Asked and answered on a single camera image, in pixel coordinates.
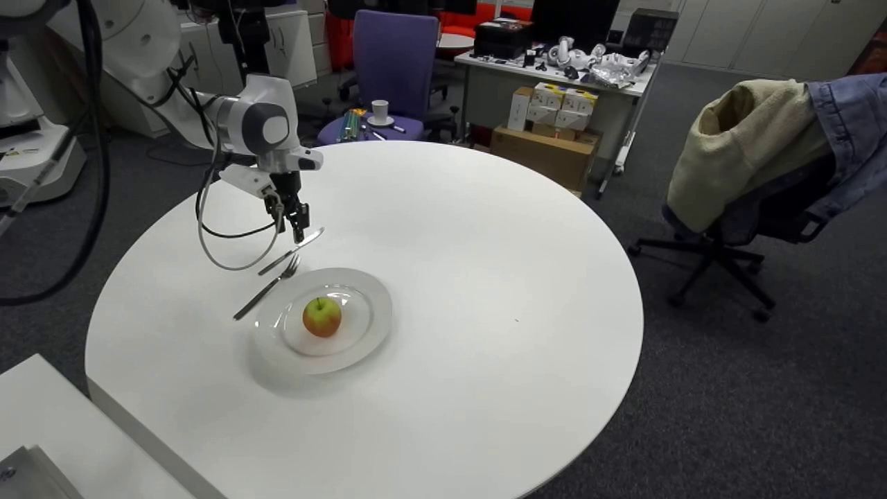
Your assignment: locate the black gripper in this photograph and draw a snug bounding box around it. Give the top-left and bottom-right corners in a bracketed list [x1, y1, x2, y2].
[263, 166, 316, 243]

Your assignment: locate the dark utensil handle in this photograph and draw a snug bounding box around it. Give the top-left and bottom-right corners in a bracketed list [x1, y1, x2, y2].
[254, 225, 326, 280]

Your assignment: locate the white round plate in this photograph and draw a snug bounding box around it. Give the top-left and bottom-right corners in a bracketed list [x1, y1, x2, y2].
[248, 265, 395, 377]

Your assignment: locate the silver fork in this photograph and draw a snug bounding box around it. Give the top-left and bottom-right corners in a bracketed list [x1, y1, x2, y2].
[230, 255, 301, 324]

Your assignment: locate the yellow-red apple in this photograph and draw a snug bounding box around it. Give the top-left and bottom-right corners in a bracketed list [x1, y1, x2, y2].
[299, 292, 345, 341]

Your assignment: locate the colourful small packet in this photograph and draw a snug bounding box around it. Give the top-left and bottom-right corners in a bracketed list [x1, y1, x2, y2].
[341, 108, 370, 144]

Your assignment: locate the white cabinet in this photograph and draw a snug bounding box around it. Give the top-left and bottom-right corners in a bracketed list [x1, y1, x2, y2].
[269, 4, 322, 90]

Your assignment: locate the red furniture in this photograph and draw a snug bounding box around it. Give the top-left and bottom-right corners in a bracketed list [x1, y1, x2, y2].
[322, 10, 360, 73]

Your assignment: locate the black equipment stand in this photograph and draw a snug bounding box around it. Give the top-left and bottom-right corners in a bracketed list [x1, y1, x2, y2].
[223, 0, 273, 83]

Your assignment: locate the purple office chair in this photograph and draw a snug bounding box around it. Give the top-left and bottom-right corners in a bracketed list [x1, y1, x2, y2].
[316, 8, 442, 147]

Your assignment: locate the white desk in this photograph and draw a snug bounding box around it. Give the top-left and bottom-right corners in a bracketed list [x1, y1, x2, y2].
[451, 49, 653, 197]

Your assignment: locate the brown cardboard box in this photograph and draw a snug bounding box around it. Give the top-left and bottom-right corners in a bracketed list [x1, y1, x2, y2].
[487, 123, 600, 190]

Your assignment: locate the white plastic container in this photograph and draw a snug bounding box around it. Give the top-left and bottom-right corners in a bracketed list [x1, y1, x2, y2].
[523, 80, 566, 133]
[553, 86, 600, 134]

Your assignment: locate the black box on desk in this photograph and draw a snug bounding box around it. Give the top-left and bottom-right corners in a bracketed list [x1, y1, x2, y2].
[471, 19, 535, 64]

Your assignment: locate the white square side table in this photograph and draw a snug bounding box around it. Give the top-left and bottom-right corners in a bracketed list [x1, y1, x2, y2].
[0, 351, 197, 499]

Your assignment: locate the pile of white parts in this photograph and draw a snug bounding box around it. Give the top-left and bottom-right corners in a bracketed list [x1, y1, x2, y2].
[535, 35, 653, 94]

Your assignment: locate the black monitor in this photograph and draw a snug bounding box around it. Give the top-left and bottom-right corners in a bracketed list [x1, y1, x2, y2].
[621, 8, 681, 57]

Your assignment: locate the black swivel office chair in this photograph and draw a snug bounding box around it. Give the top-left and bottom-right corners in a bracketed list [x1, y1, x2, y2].
[632, 154, 833, 324]

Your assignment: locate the beige jacket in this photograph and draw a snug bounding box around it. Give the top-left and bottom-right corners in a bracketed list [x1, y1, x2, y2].
[664, 76, 832, 236]

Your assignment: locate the blue denim jacket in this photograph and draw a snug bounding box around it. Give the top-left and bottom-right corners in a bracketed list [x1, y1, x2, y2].
[800, 71, 887, 243]

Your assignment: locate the thin black looped cable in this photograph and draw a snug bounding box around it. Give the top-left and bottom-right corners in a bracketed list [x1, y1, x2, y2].
[191, 134, 286, 274]

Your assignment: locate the thick black hose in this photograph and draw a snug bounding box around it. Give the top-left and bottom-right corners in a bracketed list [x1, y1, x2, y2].
[0, 0, 110, 306]

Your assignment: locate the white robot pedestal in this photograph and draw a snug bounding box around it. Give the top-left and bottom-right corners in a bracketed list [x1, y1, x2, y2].
[0, 35, 90, 215]

